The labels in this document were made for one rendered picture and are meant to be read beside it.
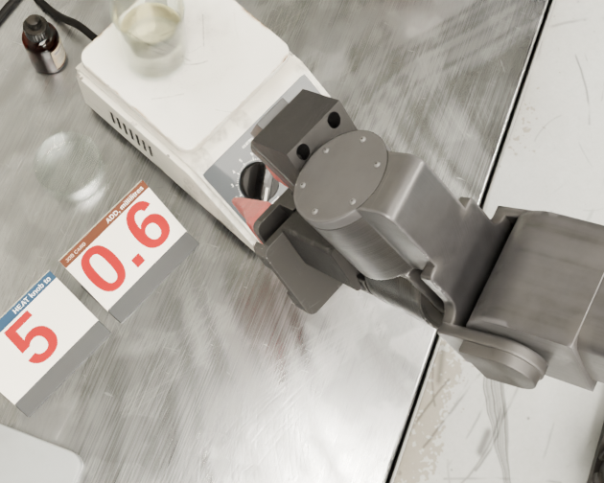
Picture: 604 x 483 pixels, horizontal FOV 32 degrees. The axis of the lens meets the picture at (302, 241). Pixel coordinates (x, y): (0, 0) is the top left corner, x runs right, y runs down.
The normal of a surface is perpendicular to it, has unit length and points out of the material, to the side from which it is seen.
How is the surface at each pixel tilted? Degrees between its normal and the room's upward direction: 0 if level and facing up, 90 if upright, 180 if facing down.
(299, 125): 41
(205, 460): 0
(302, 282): 49
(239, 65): 0
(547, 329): 29
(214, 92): 0
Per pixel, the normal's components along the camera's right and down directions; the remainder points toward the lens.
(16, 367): 0.51, 0.19
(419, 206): 0.69, 0.15
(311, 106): -0.47, -0.64
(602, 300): -0.40, -0.48
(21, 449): 0.04, -0.29
